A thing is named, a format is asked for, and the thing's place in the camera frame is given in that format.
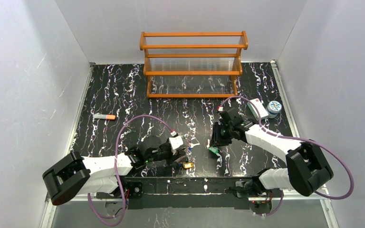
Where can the yellow key tag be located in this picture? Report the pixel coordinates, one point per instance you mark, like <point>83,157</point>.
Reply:
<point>188,165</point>

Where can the white rectangular box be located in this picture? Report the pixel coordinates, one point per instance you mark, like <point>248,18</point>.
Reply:
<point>257,109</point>

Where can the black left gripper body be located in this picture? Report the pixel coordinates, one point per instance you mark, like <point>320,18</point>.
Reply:
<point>174,154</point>

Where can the orange wooden shelf rack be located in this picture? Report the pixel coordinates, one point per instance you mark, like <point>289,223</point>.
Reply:
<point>192,64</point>

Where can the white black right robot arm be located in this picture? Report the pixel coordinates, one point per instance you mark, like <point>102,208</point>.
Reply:
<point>306,168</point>

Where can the cluster of tagged keys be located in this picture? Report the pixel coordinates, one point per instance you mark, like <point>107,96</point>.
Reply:
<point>186,153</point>

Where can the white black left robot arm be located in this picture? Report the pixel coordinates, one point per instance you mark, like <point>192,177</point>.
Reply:
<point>75,174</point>

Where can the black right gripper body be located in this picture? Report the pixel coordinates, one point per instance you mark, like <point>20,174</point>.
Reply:
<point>218,135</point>

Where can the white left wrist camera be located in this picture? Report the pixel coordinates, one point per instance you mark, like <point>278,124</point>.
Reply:
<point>176,142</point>

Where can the orange grey marker pen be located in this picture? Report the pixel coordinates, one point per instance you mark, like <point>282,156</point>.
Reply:
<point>104,116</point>

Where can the blue white round tin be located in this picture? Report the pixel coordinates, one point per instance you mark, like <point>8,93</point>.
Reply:
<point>273,108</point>

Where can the green key tag far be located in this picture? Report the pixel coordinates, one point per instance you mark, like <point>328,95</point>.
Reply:
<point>214,150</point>

